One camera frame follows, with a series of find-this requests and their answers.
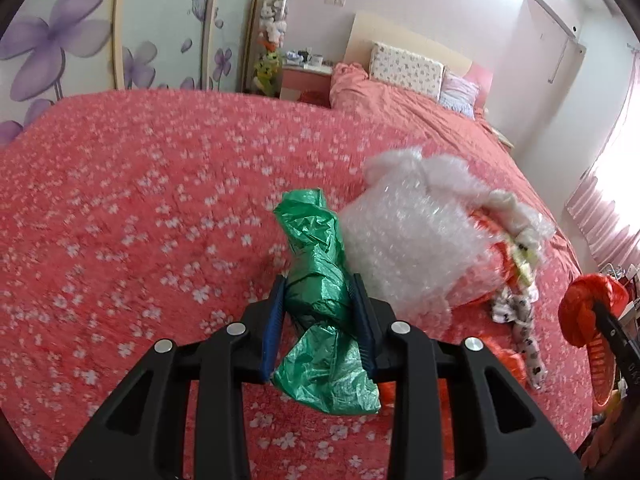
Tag dark green plastic bag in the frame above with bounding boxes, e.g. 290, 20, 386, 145
272, 188, 381, 416

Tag white bubble wrap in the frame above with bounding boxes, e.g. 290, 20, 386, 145
338, 148, 555, 336

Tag orange plastic laundry basket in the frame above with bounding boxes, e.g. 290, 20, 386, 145
586, 335, 616, 415

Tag orange plastic bag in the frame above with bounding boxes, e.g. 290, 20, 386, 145
380, 209, 532, 411

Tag white spotted cloth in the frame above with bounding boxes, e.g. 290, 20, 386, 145
489, 231, 549, 391

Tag light green plastic bag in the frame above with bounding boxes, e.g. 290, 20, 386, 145
506, 240, 538, 287

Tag pink window curtain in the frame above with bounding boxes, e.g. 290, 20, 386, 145
565, 54, 640, 269

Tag red floral table cover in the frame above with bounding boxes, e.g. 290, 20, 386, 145
0, 88, 597, 480

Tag right nightstand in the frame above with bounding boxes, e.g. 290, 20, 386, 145
490, 126, 514, 151

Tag salmon bed duvet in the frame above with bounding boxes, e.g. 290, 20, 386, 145
330, 63, 523, 179

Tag pink striped pillow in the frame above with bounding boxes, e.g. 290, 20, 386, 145
438, 70, 480, 120

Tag floral white pillow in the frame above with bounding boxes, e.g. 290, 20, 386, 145
369, 42, 445, 101

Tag pink left nightstand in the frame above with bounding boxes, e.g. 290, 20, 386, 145
279, 64, 333, 108

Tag floral sliding wardrobe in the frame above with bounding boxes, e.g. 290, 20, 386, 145
1, 0, 255, 145

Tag beige wooden headboard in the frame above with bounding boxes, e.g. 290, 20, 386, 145
343, 11, 494, 108

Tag hanging plush toys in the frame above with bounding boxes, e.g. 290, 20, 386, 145
252, 0, 288, 98

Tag wall air conditioner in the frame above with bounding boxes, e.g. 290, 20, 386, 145
526, 0, 582, 46

